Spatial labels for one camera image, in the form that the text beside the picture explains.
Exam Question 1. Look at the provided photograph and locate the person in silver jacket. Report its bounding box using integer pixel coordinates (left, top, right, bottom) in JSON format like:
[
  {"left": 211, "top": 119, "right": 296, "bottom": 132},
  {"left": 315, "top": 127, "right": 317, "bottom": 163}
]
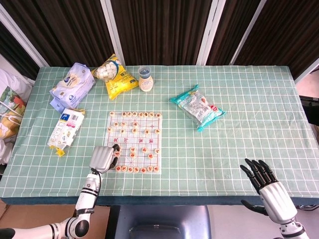
[{"left": 0, "top": 69, "right": 33, "bottom": 165}]

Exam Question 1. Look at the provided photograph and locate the lavender wipes pack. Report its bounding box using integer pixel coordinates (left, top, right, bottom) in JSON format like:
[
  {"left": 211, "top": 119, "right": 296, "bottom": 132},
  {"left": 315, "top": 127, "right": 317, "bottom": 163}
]
[{"left": 49, "top": 62, "right": 96, "bottom": 109}]

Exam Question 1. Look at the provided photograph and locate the teal snack bag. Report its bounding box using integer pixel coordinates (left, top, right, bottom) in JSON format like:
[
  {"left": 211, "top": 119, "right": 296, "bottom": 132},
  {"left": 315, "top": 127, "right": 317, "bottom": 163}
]
[{"left": 169, "top": 84, "right": 227, "bottom": 132}]

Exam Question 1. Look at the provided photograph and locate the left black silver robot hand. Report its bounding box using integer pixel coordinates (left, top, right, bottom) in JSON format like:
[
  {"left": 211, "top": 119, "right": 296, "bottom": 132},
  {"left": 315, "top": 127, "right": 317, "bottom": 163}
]
[{"left": 89, "top": 143, "right": 123, "bottom": 174}]

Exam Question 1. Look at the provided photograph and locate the brown cardboard box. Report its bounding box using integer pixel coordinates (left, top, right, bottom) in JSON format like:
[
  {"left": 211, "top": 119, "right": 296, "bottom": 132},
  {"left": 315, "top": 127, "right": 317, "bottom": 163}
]
[{"left": 0, "top": 201, "right": 112, "bottom": 231}]

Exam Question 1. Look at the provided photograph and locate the dark blue-grey chair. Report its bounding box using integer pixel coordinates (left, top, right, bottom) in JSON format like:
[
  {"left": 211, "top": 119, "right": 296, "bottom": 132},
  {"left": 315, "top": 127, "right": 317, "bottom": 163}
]
[{"left": 104, "top": 205, "right": 211, "bottom": 239}]

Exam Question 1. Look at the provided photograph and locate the dark folding screen white frame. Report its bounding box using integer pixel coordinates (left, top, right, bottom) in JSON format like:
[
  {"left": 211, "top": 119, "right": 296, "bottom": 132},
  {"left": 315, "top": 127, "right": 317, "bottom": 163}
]
[{"left": 0, "top": 0, "right": 319, "bottom": 84}]

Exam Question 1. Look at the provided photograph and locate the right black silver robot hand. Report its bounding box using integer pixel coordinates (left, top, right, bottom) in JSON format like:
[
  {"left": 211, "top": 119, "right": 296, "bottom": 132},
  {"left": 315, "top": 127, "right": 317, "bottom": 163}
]
[{"left": 239, "top": 158, "right": 299, "bottom": 225}]

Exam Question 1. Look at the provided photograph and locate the white xiangqi board sheet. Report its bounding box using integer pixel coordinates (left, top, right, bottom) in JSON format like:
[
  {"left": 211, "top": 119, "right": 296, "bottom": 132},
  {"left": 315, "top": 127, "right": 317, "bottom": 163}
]
[{"left": 100, "top": 111, "right": 162, "bottom": 174}]

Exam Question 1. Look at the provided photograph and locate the white yellow snack pack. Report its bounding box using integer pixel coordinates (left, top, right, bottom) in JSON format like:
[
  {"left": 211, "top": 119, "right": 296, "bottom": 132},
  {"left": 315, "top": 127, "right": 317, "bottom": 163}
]
[{"left": 47, "top": 108, "right": 86, "bottom": 158}]

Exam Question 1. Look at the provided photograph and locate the black equipment box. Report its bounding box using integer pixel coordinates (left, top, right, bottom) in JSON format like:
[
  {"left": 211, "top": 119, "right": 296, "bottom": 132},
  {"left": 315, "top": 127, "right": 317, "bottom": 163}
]
[{"left": 300, "top": 96, "right": 319, "bottom": 124}]

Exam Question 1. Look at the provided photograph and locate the floral print tote bag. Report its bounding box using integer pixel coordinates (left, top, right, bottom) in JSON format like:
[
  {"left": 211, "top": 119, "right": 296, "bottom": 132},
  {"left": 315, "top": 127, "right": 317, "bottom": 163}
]
[{"left": 0, "top": 86, "right": 27, "bottom": 140}]

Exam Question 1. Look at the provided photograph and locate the yellow marshmallow bag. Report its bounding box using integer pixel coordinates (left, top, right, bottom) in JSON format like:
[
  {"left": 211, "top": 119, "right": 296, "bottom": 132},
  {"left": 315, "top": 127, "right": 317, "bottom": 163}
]
[{"left": 91, "top": 53, "right": 140, "bottom": 101}]

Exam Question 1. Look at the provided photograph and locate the green checkered tablecloth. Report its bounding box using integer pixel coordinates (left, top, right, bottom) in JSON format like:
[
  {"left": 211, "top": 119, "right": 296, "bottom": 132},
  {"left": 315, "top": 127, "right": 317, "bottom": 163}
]
[{"left": 0, "top": 65, "right": 319, "bottom": 206}]

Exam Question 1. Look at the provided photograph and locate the small cream bottle clear cap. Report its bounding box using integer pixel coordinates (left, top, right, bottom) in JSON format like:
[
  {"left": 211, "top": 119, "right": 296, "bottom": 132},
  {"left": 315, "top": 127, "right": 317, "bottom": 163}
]
[{"left": 138, "top": 66, "right": 155, "bottom": 93}]

